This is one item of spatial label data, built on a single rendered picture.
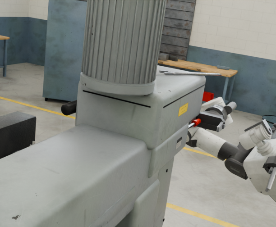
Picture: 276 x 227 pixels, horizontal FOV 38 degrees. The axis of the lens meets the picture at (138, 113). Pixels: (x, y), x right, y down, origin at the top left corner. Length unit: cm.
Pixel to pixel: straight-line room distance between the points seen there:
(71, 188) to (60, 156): 15
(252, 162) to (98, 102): 81
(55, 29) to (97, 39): 644
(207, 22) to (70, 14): 313
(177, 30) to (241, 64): 157
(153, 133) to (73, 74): 642
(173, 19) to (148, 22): 816
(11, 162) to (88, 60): 32
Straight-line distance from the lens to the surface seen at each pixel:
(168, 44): 917
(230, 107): 168
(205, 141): 191
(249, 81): 889
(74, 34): 735
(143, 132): 108
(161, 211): 147
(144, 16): 98
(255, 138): 166
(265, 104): 892
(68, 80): 750
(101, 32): 99
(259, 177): 171
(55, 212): 75
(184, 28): 906
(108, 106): 111
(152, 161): 115
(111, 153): 98
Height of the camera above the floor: 213
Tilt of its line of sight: 16 degrees down
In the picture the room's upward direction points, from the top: 8 degrees clockwise
